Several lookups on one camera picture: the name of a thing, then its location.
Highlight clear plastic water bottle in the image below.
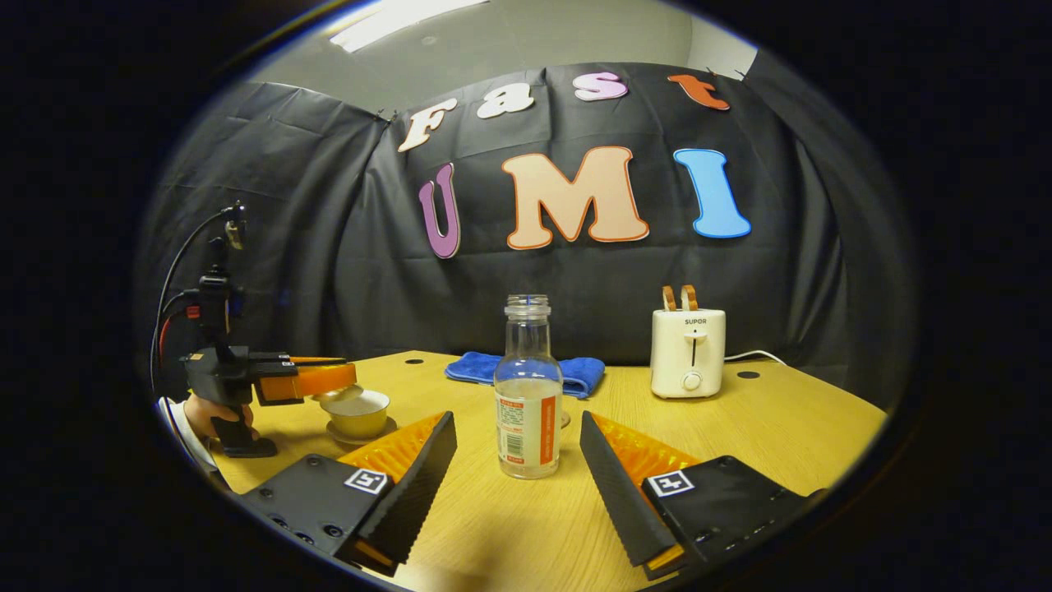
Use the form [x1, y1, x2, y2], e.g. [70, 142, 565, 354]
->
[494, 294, 565, 481]

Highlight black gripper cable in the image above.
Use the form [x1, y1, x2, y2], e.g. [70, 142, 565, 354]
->
[149, 207, 241, 389]

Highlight white toaster cable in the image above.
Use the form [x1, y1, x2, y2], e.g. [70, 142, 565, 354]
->
[723, 349, 789, 368]

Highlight cream ceramic teacup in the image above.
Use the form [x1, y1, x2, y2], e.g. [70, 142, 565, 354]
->
[320, 390, 392, 440]

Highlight black backdrop cloth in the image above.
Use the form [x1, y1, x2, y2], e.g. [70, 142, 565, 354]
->
[134, 48, 919, 412]

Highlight blue folded towel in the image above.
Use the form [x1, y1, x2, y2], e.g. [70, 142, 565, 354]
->
[445, 351, 607, 401]

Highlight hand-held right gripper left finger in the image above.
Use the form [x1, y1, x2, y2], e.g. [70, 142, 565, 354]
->
[238, 409, 459, 578]

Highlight cream ceramic saucer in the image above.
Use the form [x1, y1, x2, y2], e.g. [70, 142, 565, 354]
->
[325, 417, 399, 447]

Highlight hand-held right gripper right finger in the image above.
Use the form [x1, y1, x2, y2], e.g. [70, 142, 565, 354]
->
[579, 409, 831, 582]

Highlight white toaster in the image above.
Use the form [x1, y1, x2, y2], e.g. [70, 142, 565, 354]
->
[649, 308, 727, 400]

